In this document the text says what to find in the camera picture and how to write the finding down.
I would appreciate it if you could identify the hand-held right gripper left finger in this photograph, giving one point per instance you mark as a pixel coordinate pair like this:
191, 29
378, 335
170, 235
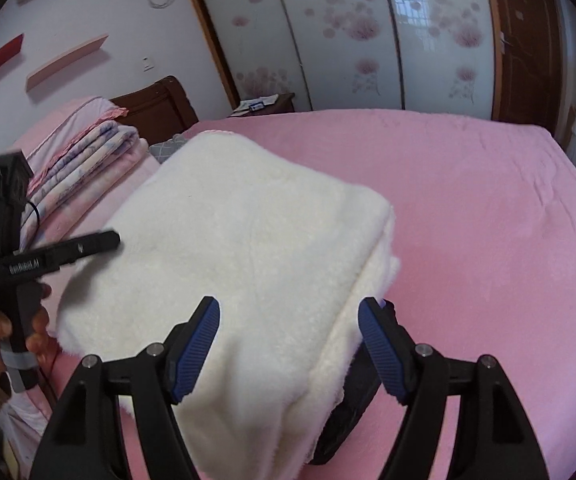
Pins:
195, 350

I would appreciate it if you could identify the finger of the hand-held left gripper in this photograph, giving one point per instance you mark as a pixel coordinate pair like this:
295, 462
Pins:
93, 246

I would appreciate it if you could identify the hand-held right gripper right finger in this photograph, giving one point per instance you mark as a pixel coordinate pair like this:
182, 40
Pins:
382, 350

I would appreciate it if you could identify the white fuzzy cardigan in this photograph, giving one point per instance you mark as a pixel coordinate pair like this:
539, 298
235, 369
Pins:
243, 240

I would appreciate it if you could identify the purple folded garment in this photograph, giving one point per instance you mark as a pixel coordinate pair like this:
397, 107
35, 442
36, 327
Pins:
385, 304

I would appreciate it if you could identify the black folded garment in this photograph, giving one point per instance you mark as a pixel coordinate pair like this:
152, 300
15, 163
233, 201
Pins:
347, 410

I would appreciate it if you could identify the folded striped pink quilt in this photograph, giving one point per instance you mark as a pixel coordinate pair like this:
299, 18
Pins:
93, 160

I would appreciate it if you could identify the grey patterned cloth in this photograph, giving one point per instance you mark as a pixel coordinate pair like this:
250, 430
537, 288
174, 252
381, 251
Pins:
168, 150

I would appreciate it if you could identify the dark wooden headboard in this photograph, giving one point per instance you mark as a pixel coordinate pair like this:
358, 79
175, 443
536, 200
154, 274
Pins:
158, 110

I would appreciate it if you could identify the pink bed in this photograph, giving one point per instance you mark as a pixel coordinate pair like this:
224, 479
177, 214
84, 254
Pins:
467, 210

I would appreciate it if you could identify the papers on nightstand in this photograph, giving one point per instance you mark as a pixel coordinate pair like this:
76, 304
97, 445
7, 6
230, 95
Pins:
248, 106

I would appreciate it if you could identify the dark wooden nightstand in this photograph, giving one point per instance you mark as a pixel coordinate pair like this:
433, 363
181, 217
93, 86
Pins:
285, 105

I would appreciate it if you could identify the floral sliding door wardrobe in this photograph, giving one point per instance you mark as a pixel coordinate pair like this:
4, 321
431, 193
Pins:
343, 35

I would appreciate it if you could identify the brown wooden door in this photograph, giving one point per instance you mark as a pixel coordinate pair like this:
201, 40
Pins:
527, 35

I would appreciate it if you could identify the pink wall shelf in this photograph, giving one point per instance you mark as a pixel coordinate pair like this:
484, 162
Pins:
68, 62

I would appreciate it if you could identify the white wall socket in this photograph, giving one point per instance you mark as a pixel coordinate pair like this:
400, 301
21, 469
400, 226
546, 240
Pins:
146, 64

